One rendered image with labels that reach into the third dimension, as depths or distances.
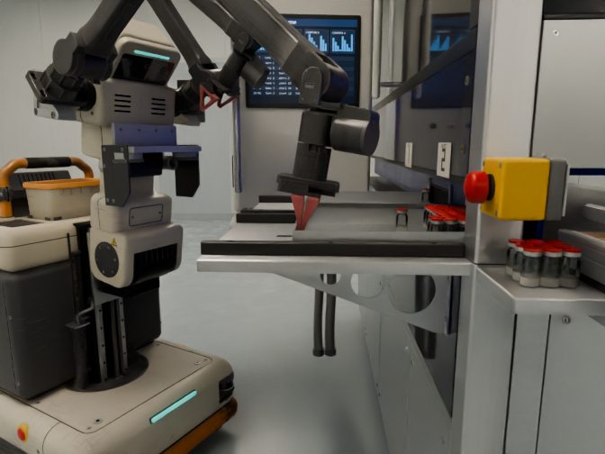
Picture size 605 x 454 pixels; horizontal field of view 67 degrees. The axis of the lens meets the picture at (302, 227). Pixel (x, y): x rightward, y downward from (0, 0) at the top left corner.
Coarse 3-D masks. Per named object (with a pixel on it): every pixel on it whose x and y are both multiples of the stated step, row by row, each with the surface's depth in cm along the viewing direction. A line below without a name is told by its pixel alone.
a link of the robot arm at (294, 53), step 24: (240, 0) 76; (264, 0) 76; (240, 24) 77; (264, 24) 74; (288, 24) 73; (264, 48) 75; (288, 48) 72; (312, 48) 72; (288, 72) 72; (336, 72) 70; (336, 96) 72
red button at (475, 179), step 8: (472, 176) 55; (480, 176) 54; (464, 184) 57; (472, 184) 55; (480, 184) 54; (488, 184) 54; (464, 192) 57; (472, 192) 55; (480, 192) 54; (488, 192) 54; (472, 200) 55; (480, 200) 55
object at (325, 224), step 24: (312, 216) 96; (336, 216) 96; (360, 216) 95; (384, 216) 95; (408, 216) 95; (312, 240) 71; (336, 240) 70; (360, 240) 70; (384, 240) 70; (408, 240) 70; (432, 240) 70; (456, 240) 69
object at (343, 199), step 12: (348, 192) 128; (360, 192) 128; (372, 192) 128; (384, 192) 128; (396, 192) 128; (408, 192) 128; (420, 192) 127; (324, 204) 104; (336, 204) 104; (348, 204) 103; (360, 204) 103; (372, 204) 103; (384, 204) 103; (396, 204) 103; (408, 204) 103; (420, 204) 103; (432, 204) 102; (444, 204) 102
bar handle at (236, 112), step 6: (234, 102) 151; (234, 108) 152; (234, 114) 152; (234, 120) 152; (234, 126) 153; (234, 132) 153; (234, 138) 154; (234, 144) 154; (234, 150) 154; (240, 150) 155; (234, 156) 155; (240, 156) 155; (234, 162) 155; (240, 162) 156; (234, 168) 156; (240, 168) 156; (234, 174) 156; (240, 174) 156; (234, 180) 157; (240, 180) 156; (240, 186) 157; (240, 192) 158
